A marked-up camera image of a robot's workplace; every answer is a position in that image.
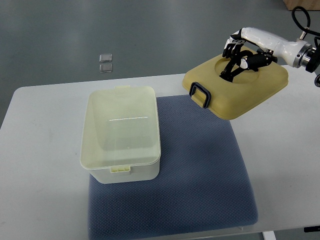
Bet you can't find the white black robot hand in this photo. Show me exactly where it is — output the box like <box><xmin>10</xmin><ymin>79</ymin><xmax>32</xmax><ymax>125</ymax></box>
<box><xmin>222</xmin><ymin>27</ymin><xmax>313</xmax><ymax>68</ymax></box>

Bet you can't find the yellow box lid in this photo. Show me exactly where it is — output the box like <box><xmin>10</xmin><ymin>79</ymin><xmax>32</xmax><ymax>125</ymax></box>
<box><xmin>182</xmin><ymin>55</ymin><xmax>289</xmax><ymax>120</ymax></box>

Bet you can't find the wooden box corner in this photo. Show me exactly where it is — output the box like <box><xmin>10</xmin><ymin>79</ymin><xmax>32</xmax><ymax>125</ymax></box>
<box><xmin>283</xmin><ymin>0</ymin><xmax>320</xmax><ymax>11</ymax></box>

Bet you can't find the white storage box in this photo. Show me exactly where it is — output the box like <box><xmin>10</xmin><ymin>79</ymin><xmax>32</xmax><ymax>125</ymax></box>
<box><xmin>80</xmin><ymin>86</ymin><xmax>161</xmax><ymax>184</ymax></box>

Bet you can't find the upper metal floor plate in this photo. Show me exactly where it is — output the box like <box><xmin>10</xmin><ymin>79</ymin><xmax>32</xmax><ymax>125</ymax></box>
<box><xmin>99</xmin><ymin>53</ymin><xmax>113</xmax><ymax>63</ymax></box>

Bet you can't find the blue grey mesh mat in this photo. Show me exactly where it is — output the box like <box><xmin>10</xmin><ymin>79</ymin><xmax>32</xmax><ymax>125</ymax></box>
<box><xmin>88</xmin><ymin>95</ymin><xmax>258</xmax><ymax>240</ymax></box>

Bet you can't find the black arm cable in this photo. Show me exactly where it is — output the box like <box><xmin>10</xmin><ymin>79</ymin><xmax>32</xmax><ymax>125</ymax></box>
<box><xmin>291</xmin><ymin>5</ymin><xmax>320</xmax><ymax>41</ymax></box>

